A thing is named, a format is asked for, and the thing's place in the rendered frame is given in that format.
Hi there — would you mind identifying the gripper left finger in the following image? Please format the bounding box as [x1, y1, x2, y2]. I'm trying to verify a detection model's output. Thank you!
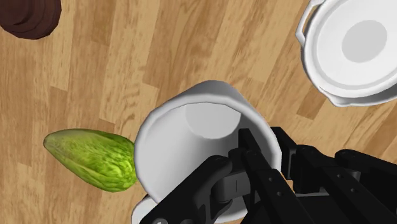
[139, 128, 309, 224]

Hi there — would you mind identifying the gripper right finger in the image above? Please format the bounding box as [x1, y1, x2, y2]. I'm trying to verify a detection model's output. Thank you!
[270, 126, 397, 224]

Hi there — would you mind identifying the white cup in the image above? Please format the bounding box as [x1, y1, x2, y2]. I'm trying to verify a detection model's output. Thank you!
[130, 80, 283, 224]

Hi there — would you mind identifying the green leafy vegetable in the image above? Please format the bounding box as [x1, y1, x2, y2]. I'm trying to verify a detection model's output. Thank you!
[43, 129, 138, 193]

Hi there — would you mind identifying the dark brown round object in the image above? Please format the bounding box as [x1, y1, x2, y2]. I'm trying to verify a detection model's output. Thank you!
[0, 0, 62, 40]

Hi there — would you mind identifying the white pot with handles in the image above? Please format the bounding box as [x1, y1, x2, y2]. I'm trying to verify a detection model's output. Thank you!
[295, 0, 397, 108]

